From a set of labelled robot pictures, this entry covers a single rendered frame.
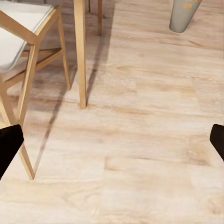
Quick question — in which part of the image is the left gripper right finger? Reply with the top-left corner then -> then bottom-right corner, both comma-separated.
210,124 -> 224,160

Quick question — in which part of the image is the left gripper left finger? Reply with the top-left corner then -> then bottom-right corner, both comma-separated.
0,124 -> 24,179

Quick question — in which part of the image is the trash can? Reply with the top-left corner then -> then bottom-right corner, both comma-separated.
169,0 -> 202,33

